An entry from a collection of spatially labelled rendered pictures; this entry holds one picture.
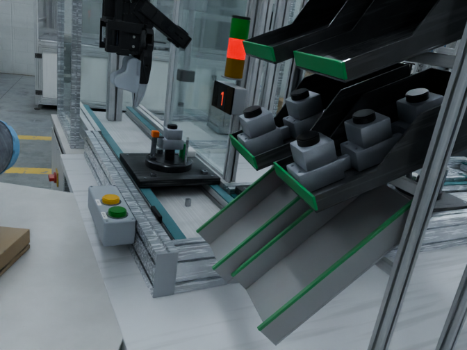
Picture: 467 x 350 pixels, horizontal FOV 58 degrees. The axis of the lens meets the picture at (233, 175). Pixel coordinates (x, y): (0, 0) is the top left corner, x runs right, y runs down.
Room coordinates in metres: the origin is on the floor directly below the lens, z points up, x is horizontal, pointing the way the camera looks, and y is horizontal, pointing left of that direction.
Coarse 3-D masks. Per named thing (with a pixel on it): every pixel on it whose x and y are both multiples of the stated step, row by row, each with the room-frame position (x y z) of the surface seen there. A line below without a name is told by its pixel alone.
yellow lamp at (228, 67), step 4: (228, 60) 1.15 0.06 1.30; (232, 60) 1.15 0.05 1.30; (236, 60) 1.14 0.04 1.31; (240, 60) 1.15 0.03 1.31; (244, 60) 1.16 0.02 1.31; (228, 64) 1.15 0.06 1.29; (232, 64) 1.15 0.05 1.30; (236, 64) 1.14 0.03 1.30; (240, 64) 1.15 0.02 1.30; (244, 64) 1.17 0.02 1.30; (228, 68) 1.15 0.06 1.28; (232, 68) 1.14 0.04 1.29; (236, 68) 1.15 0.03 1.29; (240, 68) 1.15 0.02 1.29; (224, 72) 1.16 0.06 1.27; (228, 72) 1.15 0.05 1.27; (232, 72) 1.14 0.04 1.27; (236, 72) 1.15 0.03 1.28; (240, 72) 1.15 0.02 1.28; (228, 76) 1.15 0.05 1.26; (232, 76) 1.14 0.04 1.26; (236, 76) 1.15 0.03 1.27; (240, 76) 1.15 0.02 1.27
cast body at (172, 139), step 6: (168, 126) 1.20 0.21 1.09; (174, 126) 1.20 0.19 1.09; (168, 132) 1.18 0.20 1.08; (174, 132) 1.19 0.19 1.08; (180, 132) 1.20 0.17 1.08; (162, 138) 1.19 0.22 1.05; (168, 138) 1.18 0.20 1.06; (174, 138) 1.19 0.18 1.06; (180, 138) 1.20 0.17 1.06; (162, 144) 1.18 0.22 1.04; (168, 144) 1.18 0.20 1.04; (174, 144) 1.19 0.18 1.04; (180, 144) 1.20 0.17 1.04
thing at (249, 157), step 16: (400, 64) 0.70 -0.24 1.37; (304, 80) 0.77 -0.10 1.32; (320, 80) 0.78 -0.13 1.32; (368, 80) 0.67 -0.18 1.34; (384, 80) 0.68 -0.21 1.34; (336, 96) 0.65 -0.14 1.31; (352, 96) 0.66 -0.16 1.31; (336, 112) 0.65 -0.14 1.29; (320, 128) 0.65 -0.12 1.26; (240, 144) 0.67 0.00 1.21; (288, 144) 0.63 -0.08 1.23; (256, 160) 0.61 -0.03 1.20; (272, 160) 0.62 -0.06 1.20
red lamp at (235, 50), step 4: (232, 40) 1.15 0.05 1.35; (236, 40) 1.14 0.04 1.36; (240, 40) 1.15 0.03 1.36; (228, 44) 1.16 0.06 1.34; (232, 44) 1.15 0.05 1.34; (236, 44) 1.14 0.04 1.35; (240, 44) 1.15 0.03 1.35; (228, 48) 1.16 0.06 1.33; (232, 48) 1.15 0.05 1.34; (236, 48) 1.14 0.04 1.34; (240, 48) 1.15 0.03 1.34; (228, 52) 1.16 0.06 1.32; (232, 52) 1.15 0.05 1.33; (236, 52) 1.14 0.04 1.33; (240, 52) 1.15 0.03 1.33; (244, 52) 1.15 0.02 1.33; (228, 56) 1.15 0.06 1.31; (232, 56) 1.15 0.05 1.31; (236, 56) 1.14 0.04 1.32; (240, 56) 1.15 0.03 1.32; (244, 56) 1.16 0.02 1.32
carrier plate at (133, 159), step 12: (120, 156) 1.24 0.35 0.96; (132, 156) 1.24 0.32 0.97; (144, 156) 1.26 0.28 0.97; (132, 168) 1.14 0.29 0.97; (144, 168) 1.15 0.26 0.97; (192, 168) 1.21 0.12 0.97; (204, 168) 1.23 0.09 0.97; (144, 180) 1.06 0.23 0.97; (156, 180) 1.07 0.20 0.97; (168, 180) 1.09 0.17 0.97; (180, 180) 1.10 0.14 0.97; (192, 180) 1.12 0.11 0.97; (204, 180) 1.14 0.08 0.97; (216, 180) 1.16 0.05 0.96
